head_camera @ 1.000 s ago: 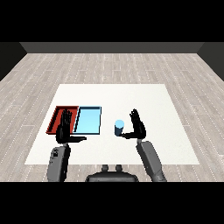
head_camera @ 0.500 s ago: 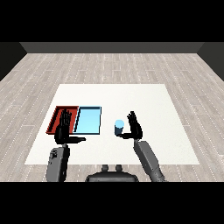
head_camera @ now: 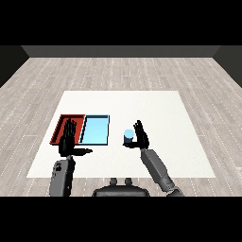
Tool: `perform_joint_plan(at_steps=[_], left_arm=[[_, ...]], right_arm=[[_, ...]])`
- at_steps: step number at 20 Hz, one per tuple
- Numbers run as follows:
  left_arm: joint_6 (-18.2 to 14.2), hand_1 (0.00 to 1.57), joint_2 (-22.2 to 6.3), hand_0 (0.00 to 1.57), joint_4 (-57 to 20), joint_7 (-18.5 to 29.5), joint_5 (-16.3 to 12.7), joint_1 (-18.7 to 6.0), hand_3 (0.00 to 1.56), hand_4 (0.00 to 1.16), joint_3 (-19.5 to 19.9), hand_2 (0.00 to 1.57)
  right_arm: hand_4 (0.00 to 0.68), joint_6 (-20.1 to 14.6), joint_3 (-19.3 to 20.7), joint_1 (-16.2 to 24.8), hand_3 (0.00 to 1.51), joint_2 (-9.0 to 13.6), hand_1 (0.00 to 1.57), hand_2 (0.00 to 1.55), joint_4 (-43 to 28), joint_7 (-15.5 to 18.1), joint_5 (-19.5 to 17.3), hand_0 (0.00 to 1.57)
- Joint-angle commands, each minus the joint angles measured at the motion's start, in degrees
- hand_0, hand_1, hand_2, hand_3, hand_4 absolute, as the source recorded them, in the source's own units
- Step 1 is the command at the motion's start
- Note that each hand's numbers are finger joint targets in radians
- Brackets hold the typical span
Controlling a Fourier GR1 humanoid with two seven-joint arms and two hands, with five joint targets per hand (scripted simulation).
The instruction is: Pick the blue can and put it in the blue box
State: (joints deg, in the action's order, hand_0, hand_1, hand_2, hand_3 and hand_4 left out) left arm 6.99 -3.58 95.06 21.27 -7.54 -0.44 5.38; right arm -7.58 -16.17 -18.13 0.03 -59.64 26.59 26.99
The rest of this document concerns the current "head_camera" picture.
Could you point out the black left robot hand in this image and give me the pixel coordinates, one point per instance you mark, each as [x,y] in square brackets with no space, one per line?
[66,143]

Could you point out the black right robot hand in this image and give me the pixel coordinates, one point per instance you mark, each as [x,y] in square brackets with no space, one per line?
[142,138]

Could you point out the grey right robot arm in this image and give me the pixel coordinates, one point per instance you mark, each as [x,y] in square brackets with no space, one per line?
[159,172]

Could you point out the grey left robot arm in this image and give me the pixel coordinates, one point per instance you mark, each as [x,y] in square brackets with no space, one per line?
[61,177]

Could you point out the small blue can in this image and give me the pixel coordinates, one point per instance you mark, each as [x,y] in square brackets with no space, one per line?
[128,136]

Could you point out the red shallow open box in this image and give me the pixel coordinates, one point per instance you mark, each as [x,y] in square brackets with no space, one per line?
[58,130]

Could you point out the light blue shallow open box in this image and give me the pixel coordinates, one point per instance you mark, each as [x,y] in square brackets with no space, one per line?
[95,129]

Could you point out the dark grey robot body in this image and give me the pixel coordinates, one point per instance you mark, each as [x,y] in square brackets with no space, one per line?
[121,189]

